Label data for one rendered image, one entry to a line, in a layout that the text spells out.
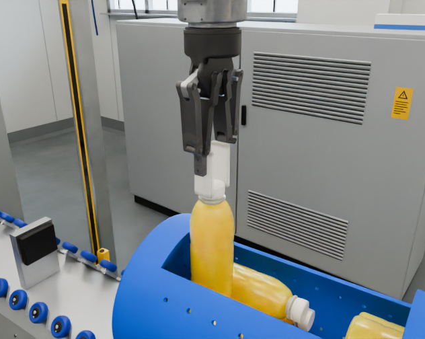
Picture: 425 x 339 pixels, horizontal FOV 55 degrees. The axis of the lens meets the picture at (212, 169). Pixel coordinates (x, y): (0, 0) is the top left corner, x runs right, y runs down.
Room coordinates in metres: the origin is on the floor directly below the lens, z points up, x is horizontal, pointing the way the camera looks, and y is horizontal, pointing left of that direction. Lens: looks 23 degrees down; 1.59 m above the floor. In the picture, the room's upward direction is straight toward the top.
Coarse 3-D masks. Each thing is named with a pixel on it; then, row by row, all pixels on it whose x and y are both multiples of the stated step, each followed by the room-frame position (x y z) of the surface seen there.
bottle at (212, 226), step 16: (208, 208) 0.54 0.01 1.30; (224, 208) 0.55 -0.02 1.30; (192, 224) 0.54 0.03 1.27; (208, 224) 0.53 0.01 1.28; (224, 224) 0.53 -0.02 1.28; (192, 240) 0.54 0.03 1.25; (208, 240) 0.53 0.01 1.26; (224, 240) 0.53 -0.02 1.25; (192, 256) 0.54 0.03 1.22; (208, 256) 0.53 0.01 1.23; (224, 256) 0.53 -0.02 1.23; (192, 272) 0.54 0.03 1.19; (208, 272) 0.52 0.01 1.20; (224, 272) 0.53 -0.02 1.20; (208, 288) 0.53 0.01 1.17; (224, 288) 0.53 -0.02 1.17
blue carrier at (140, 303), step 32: (160, 224) 0.61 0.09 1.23; (160, 256) 0.54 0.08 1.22; (256, 256) 0.67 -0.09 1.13; (128, 288) 0.52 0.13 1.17; (160, 288) 0.50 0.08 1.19; (192, 288) 0.48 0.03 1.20; (288, 288) 0.64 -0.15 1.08; (320, 288) 0.60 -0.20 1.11; (352, 288) 0.57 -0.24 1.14; (128, 320) 0.49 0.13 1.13; (160, 320) 0.47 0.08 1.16; (192, 320) 0.45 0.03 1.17; (224, 320) 0.43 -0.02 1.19; (256, 320) 0.42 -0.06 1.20; (320, 320) 0.59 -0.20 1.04; (416, 320) 0.39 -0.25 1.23
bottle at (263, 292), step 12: (240, 264) 0.62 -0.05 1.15; (240, 276) 0.58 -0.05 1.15; (252, 276) 0.58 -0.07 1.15; (264, 276) 0.58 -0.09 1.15; (240, 288) 0.57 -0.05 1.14; (252, 288) 0.56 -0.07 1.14; (264, 288) 0.55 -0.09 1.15; (276, 288) 0.55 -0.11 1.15; (240, 300) 0.56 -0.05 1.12; (252, 300) 0.55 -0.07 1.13; (264, 300) 0.54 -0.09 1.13; (276, 300) 0.54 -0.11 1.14; (288, 300) 0.54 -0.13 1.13; (264, 312) 0.53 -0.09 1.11; (276, 312) 0.53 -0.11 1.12; (288, 312) 0.53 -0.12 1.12
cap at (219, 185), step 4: (216, 180) 0.57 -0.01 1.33; (220, 180) 0.57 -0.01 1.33; (216, 184) 0.56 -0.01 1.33; (220, 184) 0.56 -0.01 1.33; (224, 184) 0.56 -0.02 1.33; (216, 188) 0.54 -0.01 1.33; (220, 188) 0.55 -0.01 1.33; (224, 188) 0.55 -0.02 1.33; (216, 192) 0.54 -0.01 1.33; (220, 192) 0.55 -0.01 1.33; (224, 192) 0.55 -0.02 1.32; (216, 196) 0.54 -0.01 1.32; (220, 196) 0.55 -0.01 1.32
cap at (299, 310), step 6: (300, 300) 0.54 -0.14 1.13; (306, 300) 0.54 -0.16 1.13; (294, 306) 0.53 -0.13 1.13; (300, 306) 0.53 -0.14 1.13; (306, 306) 0.53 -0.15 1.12; (294, 312) 0.52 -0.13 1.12; (300, 312) 0.52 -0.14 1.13; (306, 312) 0.54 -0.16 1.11; (294, 318) 0.52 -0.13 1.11; (300, 318) 0.52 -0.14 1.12
